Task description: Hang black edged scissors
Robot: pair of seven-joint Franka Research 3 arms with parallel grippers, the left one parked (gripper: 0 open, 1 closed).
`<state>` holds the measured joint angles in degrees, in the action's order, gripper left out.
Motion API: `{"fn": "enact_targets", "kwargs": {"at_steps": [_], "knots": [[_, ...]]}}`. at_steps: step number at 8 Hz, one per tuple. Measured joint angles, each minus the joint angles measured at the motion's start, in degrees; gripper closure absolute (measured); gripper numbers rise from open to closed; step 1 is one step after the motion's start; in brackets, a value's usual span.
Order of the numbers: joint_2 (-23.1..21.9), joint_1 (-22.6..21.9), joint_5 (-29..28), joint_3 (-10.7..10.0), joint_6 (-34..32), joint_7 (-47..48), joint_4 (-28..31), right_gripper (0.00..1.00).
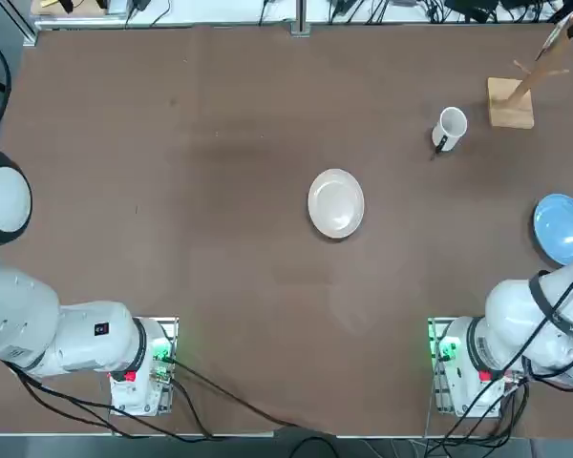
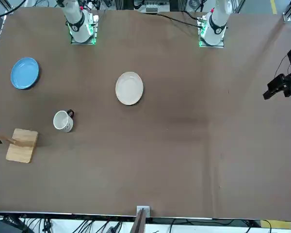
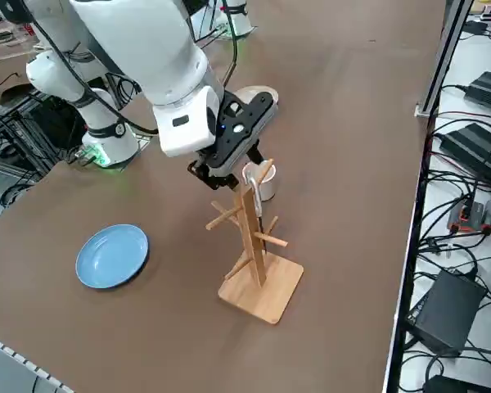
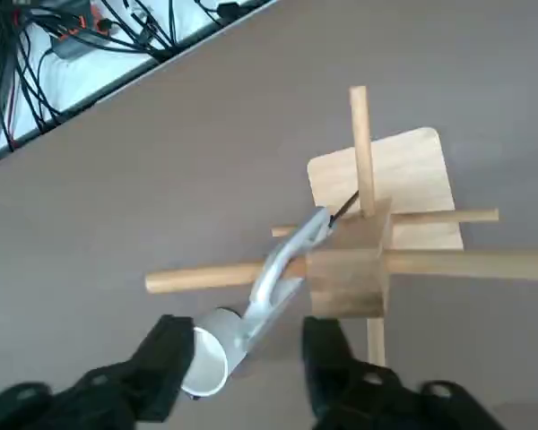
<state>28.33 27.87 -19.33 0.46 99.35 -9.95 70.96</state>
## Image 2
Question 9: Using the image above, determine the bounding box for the grey power strip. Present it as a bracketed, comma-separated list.
[145, 0, 160, 13]

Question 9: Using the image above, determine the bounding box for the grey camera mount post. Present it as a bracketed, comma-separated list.
[132, 205, 151, 233]

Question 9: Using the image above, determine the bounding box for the blue round plate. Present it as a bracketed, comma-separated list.
[10, 57, 41, 90]

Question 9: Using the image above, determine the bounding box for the wooden hanging rack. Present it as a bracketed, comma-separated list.
[0, 128, 39, 164]

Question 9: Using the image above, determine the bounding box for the white mug with black handle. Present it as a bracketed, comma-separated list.
[53, 109, 75, 133]

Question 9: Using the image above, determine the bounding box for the white round plate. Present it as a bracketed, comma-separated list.
[115, 71, 145, 106]

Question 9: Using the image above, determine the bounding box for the black foot power cable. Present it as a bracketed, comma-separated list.
[145, 12, 202, 28]

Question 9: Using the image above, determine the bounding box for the black equipment box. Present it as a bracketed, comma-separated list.
[0, 217, 29, 233]

